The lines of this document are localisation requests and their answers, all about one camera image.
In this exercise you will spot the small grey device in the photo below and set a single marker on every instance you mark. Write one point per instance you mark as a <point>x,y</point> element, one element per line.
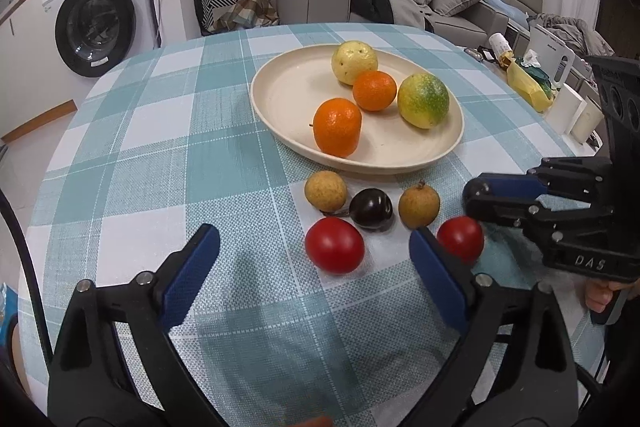
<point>482,54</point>

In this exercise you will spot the brown longan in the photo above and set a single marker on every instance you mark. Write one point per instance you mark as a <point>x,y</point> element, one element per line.
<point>325,191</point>
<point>419,207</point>

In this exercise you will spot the grey crumpled blanket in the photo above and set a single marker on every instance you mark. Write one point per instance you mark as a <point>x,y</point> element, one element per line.
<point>575,32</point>

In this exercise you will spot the orange mandarin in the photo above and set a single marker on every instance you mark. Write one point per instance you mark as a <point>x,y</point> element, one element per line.
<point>375,90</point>
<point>337,127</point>

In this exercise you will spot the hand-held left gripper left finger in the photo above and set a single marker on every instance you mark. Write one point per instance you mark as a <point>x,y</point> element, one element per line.
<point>192,277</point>

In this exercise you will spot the white paper tube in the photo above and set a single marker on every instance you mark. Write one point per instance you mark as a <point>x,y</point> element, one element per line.
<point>500,46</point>

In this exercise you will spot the green tissue pack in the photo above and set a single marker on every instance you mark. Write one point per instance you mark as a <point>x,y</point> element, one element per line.
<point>535,69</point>

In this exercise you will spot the yellow bag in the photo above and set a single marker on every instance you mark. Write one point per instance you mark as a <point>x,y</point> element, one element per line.
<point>525,82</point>

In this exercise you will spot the teal checked tablecloth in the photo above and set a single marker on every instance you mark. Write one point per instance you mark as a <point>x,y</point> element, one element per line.
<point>150,157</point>

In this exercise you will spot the dark purple plum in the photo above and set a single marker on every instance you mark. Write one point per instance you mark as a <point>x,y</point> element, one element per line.
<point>371,209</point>

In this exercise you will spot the yellow green round fruit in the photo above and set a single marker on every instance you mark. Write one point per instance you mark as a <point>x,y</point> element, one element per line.
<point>422,102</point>
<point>354,63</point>

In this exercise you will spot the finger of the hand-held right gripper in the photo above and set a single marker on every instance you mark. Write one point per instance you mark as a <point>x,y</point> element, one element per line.
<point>510,187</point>
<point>500,211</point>

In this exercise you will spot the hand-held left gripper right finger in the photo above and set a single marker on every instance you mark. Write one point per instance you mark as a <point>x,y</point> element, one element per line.
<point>437,277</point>

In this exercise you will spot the white box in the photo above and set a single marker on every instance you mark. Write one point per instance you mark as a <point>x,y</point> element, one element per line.
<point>567,107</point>

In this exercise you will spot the person's left hand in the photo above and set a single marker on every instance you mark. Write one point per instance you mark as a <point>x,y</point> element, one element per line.
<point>315,422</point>

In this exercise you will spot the black patterned chair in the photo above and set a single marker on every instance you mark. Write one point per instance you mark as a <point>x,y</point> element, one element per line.
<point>210,2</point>

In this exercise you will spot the cream round plate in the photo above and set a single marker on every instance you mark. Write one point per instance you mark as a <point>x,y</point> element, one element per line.
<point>290,92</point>

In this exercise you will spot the plaid cloth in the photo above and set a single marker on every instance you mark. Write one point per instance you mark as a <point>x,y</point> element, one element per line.
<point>250,7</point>

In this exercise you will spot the red tomato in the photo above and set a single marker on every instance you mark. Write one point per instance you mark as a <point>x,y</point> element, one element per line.
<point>335,245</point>
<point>462,237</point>

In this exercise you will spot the person's right hand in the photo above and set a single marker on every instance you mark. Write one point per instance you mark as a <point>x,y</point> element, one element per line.
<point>595,297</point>

